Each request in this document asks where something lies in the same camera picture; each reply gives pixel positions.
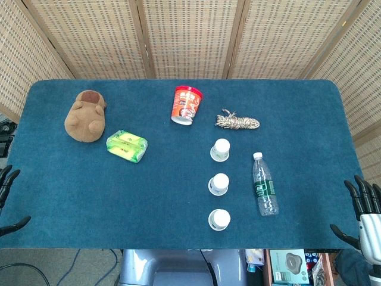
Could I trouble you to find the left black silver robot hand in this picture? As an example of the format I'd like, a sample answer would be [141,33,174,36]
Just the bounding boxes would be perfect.
[0,165,32,238]

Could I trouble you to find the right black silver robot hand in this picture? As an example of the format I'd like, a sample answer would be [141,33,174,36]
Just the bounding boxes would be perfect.
[329,175,381,265]

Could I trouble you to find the white paper cup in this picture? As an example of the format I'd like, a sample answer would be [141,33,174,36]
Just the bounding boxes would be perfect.
[210,138,231,163]
[208,173,230,197]
[208,209,232,232]

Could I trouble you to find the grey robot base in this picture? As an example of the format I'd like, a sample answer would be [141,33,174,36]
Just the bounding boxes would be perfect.
[118,248,248,286]

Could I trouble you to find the black equipment pile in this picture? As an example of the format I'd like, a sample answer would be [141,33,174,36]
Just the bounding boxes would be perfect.
[0,117,16,158]

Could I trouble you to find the teal product box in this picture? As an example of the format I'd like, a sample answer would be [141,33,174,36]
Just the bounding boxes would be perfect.
[269,249,310,284]

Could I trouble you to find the brown plush toy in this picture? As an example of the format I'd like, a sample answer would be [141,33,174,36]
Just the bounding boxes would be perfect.
[64,90,107,143]

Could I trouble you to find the blue felt table mat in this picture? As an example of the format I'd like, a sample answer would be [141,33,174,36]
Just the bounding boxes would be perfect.
[0,79,379,250]

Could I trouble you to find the clear plastic water bottle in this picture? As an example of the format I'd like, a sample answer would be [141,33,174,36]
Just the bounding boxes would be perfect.
[252,152,280,216]

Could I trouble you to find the woven bamboo screen panel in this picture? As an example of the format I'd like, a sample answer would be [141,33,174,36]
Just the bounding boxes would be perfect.
[0,0,76,123]
[303,0,381,187]
[22,0,156,80]
[135,0,248,80]
[224,0,367,80]

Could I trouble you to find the green wet wipes pack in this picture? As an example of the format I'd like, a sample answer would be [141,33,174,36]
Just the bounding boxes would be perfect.
[106,129,149,164]

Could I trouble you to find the red instant noodle cup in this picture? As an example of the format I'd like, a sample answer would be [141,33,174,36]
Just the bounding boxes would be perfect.
[170,85,204,126]

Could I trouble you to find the black floor cable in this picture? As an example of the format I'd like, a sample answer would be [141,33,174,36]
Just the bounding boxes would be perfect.
[0,263,51,286]

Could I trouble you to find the blue floor cable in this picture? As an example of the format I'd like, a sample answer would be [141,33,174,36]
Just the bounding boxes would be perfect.
[57,248,120,286]

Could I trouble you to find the beige rope bundle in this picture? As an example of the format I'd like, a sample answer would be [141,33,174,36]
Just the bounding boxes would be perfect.
[214,108,260,131]

